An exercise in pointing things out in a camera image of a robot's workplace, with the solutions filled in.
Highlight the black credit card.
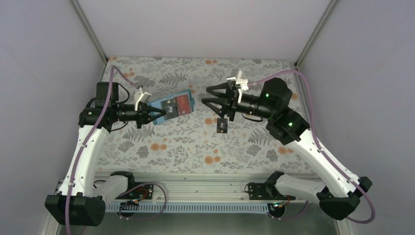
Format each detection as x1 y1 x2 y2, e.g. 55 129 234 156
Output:
216 117 228 134

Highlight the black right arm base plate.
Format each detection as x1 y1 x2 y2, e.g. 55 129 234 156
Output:
244 182 296 201

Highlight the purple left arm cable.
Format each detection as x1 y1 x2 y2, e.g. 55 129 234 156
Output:
65 65 143 235

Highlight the blue card holder wallet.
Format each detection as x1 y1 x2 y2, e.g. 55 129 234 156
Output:
147 89 195 125

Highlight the white slotted cable duct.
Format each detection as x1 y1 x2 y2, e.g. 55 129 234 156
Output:
106 202 269 214

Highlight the red credit card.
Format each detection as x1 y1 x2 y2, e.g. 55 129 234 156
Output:
176 94 191 116

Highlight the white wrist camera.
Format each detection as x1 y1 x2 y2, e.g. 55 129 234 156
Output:
227 69 249 104
134 86 152 111

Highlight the aluminium rail base frame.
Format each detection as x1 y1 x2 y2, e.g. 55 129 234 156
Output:
91 172 345 203

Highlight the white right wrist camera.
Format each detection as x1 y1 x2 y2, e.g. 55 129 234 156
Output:
227 69 249 104

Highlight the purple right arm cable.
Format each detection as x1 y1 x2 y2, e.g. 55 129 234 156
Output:
247 69 377 224

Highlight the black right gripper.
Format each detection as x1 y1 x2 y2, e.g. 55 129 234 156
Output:
200 82 273 121

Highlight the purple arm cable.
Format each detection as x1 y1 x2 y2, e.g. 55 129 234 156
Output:
247 69 377 224
65 65 143 235

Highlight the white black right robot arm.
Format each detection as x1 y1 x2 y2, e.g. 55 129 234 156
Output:
202 77 372 220

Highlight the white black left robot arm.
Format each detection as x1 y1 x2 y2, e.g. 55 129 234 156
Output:
45 82 166 226

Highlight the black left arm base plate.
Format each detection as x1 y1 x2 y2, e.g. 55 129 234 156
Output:
116 182 154 200

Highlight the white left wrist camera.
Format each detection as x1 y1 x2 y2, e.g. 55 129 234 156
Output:
134 86 152 111

